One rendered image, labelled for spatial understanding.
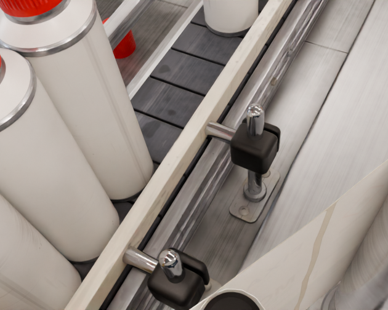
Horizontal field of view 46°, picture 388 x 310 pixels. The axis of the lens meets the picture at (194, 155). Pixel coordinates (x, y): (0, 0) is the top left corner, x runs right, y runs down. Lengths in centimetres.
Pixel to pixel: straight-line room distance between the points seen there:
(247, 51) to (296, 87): 10
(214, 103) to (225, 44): 10
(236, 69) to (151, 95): 8
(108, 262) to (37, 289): 5
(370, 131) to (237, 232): 13
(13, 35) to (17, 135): 5
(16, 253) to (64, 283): 6
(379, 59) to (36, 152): 31
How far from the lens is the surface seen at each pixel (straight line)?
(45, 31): 23
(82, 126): 27
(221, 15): 43
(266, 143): 32
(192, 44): 44
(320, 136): 37
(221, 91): 35
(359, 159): 36
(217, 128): 34
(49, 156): 23
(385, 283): 20
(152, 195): 31
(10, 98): 21
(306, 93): 46
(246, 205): 39
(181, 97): 40
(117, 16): 36
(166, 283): 28
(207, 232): 38
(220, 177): 39
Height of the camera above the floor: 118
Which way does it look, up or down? 57 degrees down
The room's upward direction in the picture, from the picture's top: 12 degrees counter-clockwise
